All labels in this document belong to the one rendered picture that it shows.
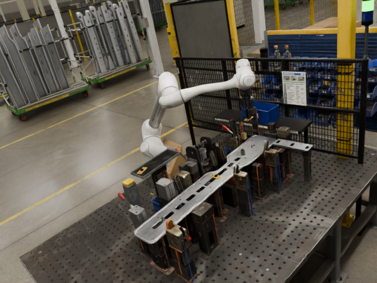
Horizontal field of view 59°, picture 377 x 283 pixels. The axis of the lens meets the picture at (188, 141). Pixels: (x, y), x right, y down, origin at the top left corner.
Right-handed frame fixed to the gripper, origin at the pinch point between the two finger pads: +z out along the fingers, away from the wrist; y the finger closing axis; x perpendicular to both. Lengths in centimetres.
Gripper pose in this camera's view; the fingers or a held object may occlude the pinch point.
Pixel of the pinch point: (248, 113)
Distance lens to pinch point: 257.4
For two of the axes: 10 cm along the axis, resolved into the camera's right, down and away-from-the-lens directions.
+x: 6.6, -4.4, 6.1
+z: 1.8, 8.8, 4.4
